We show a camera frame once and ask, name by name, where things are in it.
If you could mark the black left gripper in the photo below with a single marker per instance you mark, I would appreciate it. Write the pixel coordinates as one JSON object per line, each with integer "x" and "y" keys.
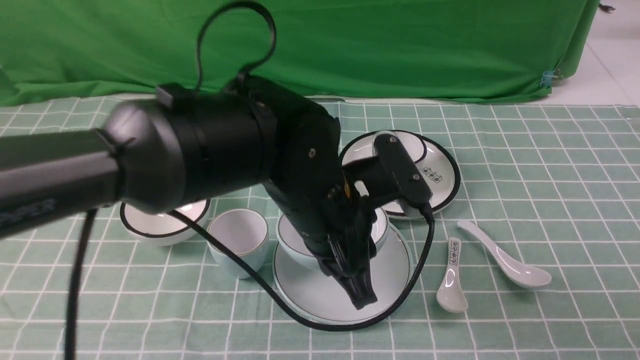
{"x": 310, "y": 186}

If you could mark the light blue shallow bowl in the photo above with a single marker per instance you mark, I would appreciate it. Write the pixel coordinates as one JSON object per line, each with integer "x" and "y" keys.
{"x": 292, "y": 254}

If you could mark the light blue cup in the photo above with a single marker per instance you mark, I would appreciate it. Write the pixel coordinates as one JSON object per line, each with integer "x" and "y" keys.
{"x": 245, "y": 233}

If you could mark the plain white spoon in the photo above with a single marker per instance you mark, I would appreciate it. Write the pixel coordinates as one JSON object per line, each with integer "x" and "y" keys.
{"x": 523, "y": 275}

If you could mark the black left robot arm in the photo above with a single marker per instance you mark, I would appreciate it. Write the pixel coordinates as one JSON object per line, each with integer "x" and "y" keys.
{"x": 179, "y": 148}

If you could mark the light blue plate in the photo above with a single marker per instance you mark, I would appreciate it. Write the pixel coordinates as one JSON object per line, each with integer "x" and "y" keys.
{"x": 321, "y": 299}

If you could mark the white spoon with print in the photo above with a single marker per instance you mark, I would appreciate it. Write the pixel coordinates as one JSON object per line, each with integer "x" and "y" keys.
{"x": 450, "y": 295}

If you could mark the white plate black rim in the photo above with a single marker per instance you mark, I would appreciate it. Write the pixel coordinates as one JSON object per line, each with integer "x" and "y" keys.
{"x": 439, "y": 168}

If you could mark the white cup black rim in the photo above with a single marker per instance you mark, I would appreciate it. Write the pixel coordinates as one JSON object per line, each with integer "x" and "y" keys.
{"x": 412, "y": 143}

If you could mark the green checkered tablecloth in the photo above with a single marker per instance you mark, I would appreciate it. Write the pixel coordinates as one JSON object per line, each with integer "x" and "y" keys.
{"x": 555, "y": 186}

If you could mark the white bowl black rim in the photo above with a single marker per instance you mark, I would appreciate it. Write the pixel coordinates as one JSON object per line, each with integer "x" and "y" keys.
{"x": 161, "y": 229}

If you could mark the blue binder clip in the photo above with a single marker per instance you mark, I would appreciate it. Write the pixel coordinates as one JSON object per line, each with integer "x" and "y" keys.
{"x": 547, "y": 79}

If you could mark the green backdrop cloth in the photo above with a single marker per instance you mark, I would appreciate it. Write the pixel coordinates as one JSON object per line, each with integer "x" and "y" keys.
{"x": 471, "y": 51}

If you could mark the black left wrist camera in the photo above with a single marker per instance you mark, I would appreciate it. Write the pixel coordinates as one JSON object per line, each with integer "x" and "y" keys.
{"x": 389, "y": 175}

